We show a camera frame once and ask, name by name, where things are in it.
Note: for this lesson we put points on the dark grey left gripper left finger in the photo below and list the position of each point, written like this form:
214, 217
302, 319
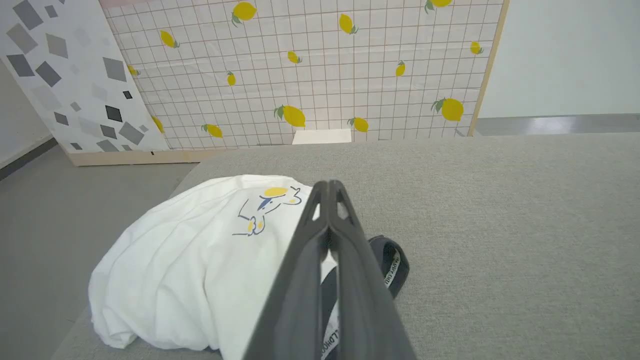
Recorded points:
295, 300

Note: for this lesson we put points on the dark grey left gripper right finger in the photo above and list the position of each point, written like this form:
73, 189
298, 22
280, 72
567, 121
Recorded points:
365, 305

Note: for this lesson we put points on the white t-shirt with black sleeves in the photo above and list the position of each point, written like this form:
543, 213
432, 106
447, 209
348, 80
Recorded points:
200, 270

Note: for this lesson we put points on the grey fabric sofa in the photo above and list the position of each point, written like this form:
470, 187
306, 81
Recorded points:
500, 240

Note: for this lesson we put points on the white box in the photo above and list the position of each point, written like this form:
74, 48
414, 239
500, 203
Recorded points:
322, 137

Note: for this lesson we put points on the lemon print grid panel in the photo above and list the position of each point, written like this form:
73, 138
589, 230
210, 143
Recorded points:
320, 70

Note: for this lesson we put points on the grey terrazzo print panel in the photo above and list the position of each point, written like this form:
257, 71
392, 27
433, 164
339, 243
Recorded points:
70, 75

